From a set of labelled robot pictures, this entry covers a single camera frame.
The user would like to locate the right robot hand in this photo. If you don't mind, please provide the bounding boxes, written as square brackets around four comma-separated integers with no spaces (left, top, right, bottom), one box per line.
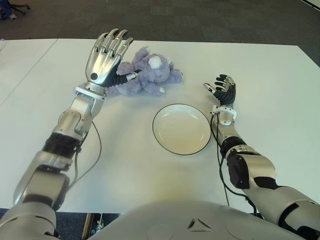
[203,73,237,108]

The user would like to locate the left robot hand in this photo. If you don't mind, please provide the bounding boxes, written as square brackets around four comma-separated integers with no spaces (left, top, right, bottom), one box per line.
[84,28,142,89]

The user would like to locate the purple plush bunny doll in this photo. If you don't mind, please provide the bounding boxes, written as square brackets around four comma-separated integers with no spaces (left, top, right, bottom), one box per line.
[72,46,185,97]

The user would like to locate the white plate with black rim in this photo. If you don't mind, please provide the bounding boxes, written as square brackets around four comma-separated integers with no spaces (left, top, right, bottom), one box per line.
[152,103,212,156]

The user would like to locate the black office chair base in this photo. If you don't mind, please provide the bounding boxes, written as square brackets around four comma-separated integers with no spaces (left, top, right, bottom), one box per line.
[9,0,31,16]

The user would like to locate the person legs with white shoes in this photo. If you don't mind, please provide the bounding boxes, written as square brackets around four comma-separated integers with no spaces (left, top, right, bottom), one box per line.
[0,0,17,21]

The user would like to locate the white panel edge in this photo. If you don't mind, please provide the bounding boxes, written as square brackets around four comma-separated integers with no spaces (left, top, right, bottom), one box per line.
[299,0,320,8]

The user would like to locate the silver robot torso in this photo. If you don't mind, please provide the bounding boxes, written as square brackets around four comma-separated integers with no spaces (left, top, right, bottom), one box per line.
[84,199,309,240]

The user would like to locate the metal stand base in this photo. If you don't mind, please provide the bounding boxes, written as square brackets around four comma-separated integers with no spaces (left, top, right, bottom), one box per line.
[83,212,126,235]

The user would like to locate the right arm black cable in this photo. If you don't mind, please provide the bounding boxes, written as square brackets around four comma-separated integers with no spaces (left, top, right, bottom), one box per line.
[209,112,261,219]

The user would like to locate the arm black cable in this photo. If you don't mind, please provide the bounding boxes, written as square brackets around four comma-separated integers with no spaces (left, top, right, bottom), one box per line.
[209,112,261,219]
[66,119,103,191]

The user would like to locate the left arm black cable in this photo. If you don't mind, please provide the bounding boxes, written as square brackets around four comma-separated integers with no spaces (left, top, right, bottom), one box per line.
[66,119,103,191]

